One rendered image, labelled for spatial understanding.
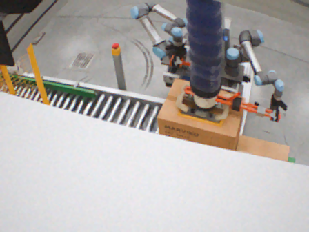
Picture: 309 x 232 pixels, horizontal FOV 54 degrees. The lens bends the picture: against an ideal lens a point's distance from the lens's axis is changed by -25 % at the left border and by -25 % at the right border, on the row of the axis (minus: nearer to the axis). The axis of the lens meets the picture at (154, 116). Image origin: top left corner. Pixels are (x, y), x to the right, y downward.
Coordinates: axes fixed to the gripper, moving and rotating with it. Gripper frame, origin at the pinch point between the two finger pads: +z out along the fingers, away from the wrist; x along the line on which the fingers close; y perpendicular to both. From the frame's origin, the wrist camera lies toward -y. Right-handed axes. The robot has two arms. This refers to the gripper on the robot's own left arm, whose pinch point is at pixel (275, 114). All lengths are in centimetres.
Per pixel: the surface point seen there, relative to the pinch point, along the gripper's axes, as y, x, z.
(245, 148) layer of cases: 20, -9, 66
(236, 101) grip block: 35.7, -0.6, -1.2
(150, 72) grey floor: 157, -116, 123
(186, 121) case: 69, 18, 13
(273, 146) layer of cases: -10, -18, 66
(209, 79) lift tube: 56, 9, -26
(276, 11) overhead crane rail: 16, 150, -191
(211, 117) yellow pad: 53, 11, 10
